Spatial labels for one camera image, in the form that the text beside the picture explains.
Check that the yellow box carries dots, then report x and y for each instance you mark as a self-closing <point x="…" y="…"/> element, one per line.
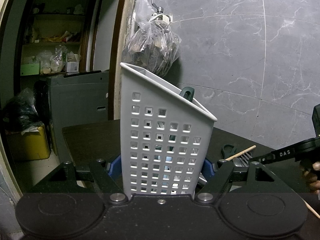
<point x="27" y="145"/>

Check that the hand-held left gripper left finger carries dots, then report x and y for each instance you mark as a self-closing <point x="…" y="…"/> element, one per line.
<point x="115" y="166"/>

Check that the wall tap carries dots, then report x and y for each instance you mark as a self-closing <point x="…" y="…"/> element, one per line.
<point x="161" y="15"/>

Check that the wooden chopstick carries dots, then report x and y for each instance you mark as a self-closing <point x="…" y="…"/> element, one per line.
<point x="241" y="152"/>
<point x="313" y="210"/>

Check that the black plastic bag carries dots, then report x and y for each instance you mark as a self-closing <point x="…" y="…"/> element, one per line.
<point x="17" y="110"/>

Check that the empty clear plastic bag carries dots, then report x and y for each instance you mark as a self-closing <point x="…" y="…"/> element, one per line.
<point x="145" y="7"/>

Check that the wooden shelf cabinet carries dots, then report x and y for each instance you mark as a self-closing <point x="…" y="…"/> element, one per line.
<point x="50" y="42"/>

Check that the hanging plastic bag dark contents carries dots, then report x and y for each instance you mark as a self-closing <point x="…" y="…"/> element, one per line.
<point x="152" y="52"/>

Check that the green box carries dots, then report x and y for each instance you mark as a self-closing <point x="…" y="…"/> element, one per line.
<point x="29" y="69"/>

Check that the door frame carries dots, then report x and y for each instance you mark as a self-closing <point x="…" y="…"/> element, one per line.
<point x="125" y="42"/>

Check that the grey washing machine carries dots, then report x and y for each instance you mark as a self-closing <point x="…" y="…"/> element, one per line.
<point x="75" y="100"/>

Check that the white labelled box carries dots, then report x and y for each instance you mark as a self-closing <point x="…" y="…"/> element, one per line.
<point x="72" y="66"/>

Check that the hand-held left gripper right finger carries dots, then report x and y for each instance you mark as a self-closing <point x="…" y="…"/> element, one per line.
<point x="208" y="170"/>

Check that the metal fork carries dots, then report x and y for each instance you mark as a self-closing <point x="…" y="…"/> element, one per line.
<point x="242" y="160"/>

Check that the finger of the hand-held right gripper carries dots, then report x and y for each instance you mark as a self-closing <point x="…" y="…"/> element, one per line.
<point x="285" y="153"/>

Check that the person's right hand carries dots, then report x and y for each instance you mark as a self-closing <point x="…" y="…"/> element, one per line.
<point x="315" y="183"/>

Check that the clear bag of food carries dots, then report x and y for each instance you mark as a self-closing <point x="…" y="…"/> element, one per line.
<point x="58" y="61"/>

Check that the white perforated utensil basket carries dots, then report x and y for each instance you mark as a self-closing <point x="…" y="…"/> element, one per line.
<point x="150" y="100"/>

